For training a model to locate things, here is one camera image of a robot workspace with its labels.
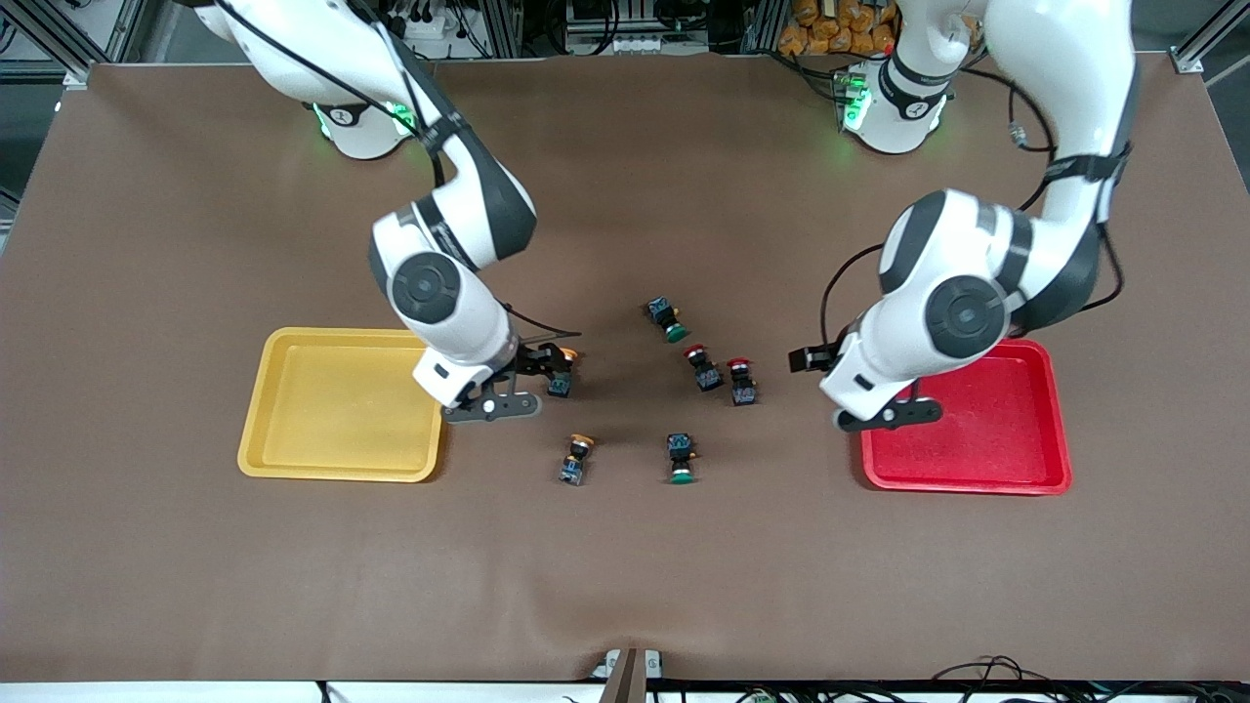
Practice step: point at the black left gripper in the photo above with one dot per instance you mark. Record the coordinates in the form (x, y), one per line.
(818, 359)

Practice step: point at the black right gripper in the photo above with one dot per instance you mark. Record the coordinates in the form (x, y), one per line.
(532, 358)

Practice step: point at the yellow cap push button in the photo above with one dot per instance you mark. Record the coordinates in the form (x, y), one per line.
(575, 463)
(560, 388)

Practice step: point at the red cap push button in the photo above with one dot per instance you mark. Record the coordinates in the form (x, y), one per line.
(742, 385)
(703, 371)

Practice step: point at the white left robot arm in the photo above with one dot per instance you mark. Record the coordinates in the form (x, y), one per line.
(957, 312)

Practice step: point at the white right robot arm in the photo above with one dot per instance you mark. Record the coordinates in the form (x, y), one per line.
(449, 293)

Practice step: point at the green cap push button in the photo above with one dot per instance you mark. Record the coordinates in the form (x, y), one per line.
(681, 453)
(665, 314)

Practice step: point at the red plastic tray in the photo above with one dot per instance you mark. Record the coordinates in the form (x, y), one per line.
(996, 439)

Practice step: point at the brown table mat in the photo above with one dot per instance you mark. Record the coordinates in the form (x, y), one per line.
(625, 566)

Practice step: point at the yellow plastic tray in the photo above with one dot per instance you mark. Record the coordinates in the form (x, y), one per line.
(332, 410)

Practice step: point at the pile of orange objects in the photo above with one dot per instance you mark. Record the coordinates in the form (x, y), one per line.
(840, 29)

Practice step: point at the long white power strip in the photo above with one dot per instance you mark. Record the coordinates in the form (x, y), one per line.
(635, 44)

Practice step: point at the white power strip with plugs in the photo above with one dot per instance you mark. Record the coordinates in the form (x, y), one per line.
(430, 24)

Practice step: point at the grey metal edge bracket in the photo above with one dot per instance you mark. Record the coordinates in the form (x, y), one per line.
(630, 674)

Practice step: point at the aluminium frame profile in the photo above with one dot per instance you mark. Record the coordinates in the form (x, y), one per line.
(1206, 44)
(68, 54)

